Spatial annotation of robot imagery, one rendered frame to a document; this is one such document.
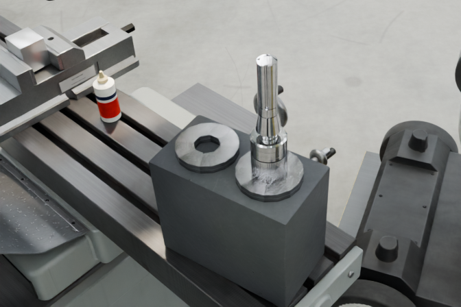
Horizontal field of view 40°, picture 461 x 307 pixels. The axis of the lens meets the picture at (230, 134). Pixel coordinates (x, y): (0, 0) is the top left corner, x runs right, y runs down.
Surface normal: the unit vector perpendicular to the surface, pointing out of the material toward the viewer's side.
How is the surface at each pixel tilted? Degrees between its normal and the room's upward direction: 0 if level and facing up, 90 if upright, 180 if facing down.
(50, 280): 90
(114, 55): 90
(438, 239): 0
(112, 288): 90
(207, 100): 0
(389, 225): 0
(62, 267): 90
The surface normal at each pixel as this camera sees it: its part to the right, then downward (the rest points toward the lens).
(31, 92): 0.69, 0.45
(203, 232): -0.56, 0.57
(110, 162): -0.05, -0.75
